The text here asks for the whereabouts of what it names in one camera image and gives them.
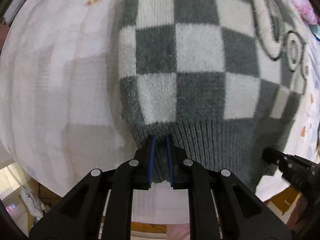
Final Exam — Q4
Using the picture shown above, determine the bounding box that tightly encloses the person's right forearm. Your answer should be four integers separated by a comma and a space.
286, 197, 318, 233

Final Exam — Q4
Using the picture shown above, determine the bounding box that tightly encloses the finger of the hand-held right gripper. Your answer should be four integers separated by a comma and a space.
262, 147, 288, 172

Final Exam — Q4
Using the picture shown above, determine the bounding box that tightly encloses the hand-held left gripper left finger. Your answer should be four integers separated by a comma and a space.
29, 136, 158, 240

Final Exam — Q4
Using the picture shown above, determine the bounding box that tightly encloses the grey white checkered cardigan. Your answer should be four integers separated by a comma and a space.
106, 0, 308, 188

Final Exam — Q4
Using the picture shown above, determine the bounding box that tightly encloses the person's pink jacket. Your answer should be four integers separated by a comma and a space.
165, 224, 193, 240

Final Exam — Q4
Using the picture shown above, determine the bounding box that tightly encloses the white crumpled cloth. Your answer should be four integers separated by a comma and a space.
20, 186, 45, 220

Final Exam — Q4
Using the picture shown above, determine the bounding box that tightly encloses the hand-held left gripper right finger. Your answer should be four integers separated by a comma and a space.
166, 136, 292, 240

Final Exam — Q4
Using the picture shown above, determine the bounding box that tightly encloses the bed with white printed sheet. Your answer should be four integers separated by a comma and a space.
0, 0, 320, 233

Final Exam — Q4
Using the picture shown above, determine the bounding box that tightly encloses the purple floral quilt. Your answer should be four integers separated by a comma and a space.
271, 0, 320, 25

